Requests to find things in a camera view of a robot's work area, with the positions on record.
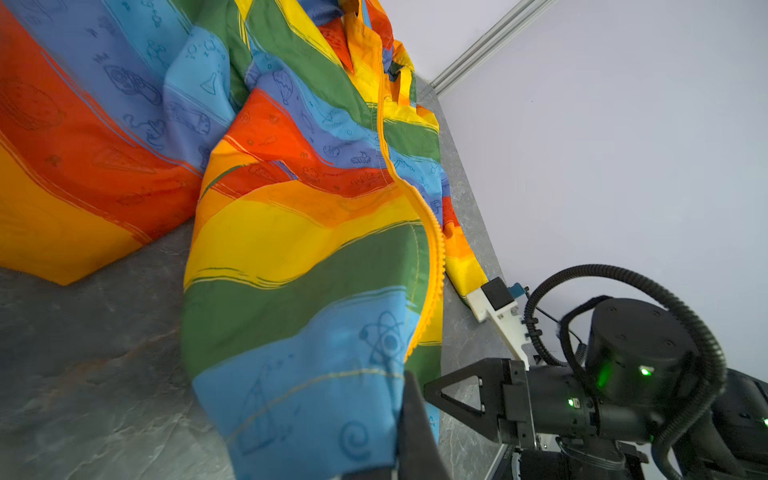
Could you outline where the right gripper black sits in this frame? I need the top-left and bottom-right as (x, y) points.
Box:
(423, 298), (699, 445)

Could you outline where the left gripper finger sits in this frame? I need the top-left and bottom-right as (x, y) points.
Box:
(397, 370), (449, 480)

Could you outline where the rainbow striped jacket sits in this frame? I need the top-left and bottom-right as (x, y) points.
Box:
(1, 1), (486, 479)

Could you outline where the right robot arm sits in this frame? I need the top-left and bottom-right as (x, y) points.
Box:
(424, 264), (767, 479)

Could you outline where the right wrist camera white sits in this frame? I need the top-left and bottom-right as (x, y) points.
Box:
(465, 277), (530, 368)

